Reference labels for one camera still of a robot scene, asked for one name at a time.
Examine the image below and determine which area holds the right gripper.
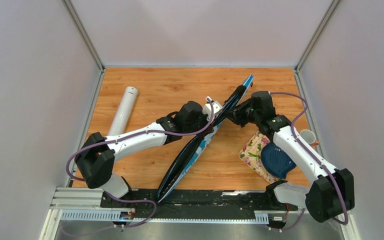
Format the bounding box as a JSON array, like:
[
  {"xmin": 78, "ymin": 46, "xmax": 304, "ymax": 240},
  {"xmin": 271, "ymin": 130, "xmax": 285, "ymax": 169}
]
[{"xmin": 222, "ymin": 98, "xmax": 261, "ymax": 128}]

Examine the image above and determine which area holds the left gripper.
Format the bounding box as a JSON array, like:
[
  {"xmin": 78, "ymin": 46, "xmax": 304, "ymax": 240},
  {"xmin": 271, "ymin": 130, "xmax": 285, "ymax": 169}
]
[{"xmin": 183, "ymin": 110, "xmax": 215, "ymax": 140}]

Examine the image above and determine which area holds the blue racket cover bag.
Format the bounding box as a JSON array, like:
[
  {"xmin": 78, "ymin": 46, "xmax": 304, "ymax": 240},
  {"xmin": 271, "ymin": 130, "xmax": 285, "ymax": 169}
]
[{"xmin": 156, "ymin": 74, "xmax": 254, "ymax": 203}]

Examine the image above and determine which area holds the white shuttlecock tube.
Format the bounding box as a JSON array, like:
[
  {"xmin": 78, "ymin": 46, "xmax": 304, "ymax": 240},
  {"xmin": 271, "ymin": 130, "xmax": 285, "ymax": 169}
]
[{"xmin": 108, "ymin": 86, "xmax": 139, "ymax": 136}]

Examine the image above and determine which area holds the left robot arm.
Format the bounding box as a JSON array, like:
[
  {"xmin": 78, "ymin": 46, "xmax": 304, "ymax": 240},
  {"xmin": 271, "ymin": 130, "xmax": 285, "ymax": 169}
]
[{"xmin": 69, "ymin": 97, "xmax": 223, "ymax": 208}]

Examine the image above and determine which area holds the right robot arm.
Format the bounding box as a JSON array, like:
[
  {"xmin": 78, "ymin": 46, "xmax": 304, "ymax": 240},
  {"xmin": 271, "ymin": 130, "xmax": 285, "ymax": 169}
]
[{"xmin": 226, "ymin": 91, "xmax": 355, "ymax": 225}]

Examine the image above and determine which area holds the floral tray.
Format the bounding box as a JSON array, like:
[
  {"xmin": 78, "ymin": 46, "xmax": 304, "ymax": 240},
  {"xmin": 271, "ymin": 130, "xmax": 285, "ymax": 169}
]
[{"xmin": 238, "ymin": 131, "xmax": 280, "ymax": 184}]

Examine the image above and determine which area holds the blue leaf-shaped dish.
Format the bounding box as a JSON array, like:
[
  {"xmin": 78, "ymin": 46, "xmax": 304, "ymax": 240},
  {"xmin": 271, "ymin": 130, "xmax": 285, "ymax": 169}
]
[{"xmin": 260, "ymin": 142, "xmax": 297, "ymax": 179}]

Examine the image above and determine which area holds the white and pink mug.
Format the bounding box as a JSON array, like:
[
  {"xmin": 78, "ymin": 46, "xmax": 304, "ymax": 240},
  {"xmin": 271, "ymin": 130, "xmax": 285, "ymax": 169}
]
[{"xmin": 299, "ymin": 129, "xmax": 320, "ymax": 147}]

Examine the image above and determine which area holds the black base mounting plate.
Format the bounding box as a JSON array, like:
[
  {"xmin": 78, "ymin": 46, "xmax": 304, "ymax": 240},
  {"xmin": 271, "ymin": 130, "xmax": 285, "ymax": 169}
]
[{"xmin": 100, "ymin": 188, "xmax": 298, "ymax": 220}]

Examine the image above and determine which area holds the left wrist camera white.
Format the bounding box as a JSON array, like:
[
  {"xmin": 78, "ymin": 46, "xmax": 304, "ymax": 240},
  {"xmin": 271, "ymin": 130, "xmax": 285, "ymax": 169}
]
[{"xmin": 202, "ymin": 96, "xmax": 223, "ymax": 122}]

